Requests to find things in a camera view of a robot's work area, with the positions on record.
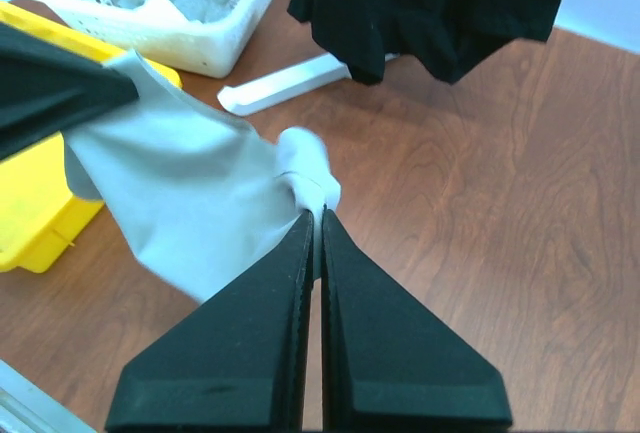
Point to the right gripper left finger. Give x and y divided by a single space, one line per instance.
236 363

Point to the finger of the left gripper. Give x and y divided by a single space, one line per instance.
46 89

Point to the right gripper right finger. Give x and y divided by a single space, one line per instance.
389 363

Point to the grey underwear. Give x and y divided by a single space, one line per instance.
197 193

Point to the black underwear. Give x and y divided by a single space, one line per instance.
448 37

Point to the yellow tray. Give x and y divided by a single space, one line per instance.
40 217

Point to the white cloth in basket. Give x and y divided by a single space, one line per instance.
167 13

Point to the white clothes rack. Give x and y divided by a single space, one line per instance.
283 85

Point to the aluminium rail frame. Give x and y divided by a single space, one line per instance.
26 408

